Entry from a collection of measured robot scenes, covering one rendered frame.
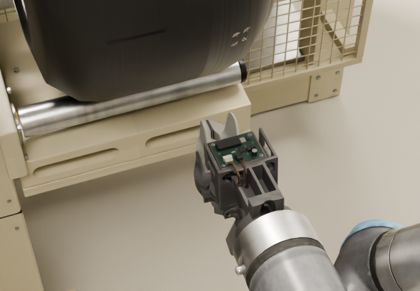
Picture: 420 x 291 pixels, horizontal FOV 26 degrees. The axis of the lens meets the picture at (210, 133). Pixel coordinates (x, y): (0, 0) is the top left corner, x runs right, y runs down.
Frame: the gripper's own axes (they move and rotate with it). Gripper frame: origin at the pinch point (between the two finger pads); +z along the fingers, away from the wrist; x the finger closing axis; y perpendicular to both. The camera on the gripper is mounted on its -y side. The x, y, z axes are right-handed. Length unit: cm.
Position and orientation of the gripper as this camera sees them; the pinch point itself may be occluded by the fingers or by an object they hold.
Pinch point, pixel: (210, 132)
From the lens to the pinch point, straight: 114.4
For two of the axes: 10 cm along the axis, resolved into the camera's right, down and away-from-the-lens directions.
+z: -3.2, -6.4, 7.0
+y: -0.4, -7.3, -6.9
